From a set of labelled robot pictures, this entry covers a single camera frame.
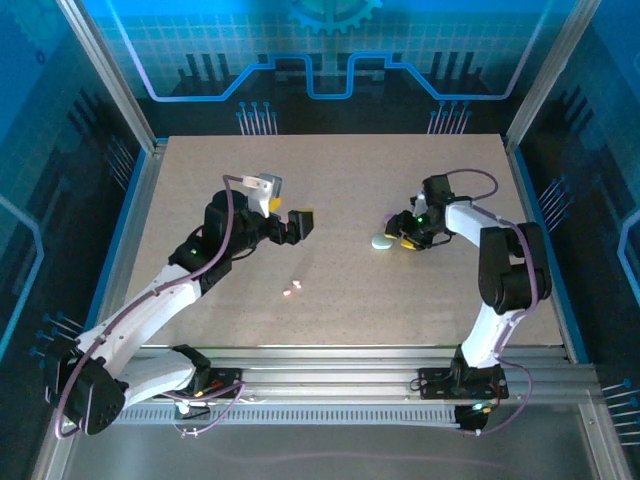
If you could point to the mint green charging case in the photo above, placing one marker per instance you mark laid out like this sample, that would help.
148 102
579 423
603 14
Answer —
381 243

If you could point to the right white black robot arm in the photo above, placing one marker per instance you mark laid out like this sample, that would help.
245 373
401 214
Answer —
510 270

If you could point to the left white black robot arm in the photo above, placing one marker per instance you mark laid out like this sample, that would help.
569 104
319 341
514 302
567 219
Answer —
150 310

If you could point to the aluminium base beam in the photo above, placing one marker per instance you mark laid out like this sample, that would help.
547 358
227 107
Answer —
325 380

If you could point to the black junction box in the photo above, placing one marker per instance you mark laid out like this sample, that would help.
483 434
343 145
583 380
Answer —
467 422

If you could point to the aluminium side rail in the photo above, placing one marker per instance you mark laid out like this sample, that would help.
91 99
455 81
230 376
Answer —
146 200
526 200

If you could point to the aluminium frame post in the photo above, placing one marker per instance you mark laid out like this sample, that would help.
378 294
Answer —
548 75
114 75

